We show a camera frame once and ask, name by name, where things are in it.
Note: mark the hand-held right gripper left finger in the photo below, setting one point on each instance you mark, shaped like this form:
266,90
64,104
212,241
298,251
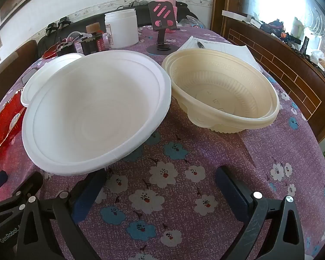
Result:
88,195

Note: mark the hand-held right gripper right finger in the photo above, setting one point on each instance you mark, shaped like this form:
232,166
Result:
230,192

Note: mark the large white paper bowl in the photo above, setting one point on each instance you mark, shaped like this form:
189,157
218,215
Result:
97,113

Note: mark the cream plastic bowl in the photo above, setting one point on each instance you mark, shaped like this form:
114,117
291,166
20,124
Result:
222,86

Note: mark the purple floral tablecloth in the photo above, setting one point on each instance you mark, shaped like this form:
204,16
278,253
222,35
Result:
178,195

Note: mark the red glass plate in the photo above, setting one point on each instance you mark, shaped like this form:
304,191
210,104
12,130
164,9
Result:
6,122

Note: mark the brown wooden chair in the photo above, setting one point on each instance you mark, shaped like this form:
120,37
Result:
5,73

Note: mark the brown wooden cabinet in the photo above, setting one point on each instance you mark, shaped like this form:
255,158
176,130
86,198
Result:
287,73

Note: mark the small dark jar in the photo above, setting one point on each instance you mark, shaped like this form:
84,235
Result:
68,49

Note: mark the white paper notebook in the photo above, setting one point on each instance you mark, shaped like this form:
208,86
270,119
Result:
233,49

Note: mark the black ballpoint pen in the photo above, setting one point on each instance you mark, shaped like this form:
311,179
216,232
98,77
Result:
201,44

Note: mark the dark jar with cork lid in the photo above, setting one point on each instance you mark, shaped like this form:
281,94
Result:
93,43

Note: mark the black flashlight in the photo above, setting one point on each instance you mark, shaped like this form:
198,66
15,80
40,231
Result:
305,45

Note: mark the white plastic jar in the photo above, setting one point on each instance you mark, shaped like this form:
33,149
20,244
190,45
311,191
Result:
122,29

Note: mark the clear plastic bag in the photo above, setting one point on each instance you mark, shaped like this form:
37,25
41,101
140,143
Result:
191,21

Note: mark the flat white box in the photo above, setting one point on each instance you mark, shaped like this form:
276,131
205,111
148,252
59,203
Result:
238,15

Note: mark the black sofa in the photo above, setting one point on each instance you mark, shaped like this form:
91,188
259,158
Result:
143,15

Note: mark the black phone stand pink pattern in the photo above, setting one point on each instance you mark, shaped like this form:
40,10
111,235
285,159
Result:
162,13

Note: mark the framed wall picture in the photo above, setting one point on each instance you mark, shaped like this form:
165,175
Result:
21,2

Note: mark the wooden door frame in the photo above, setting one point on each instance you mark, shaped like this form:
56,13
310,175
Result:
219,2

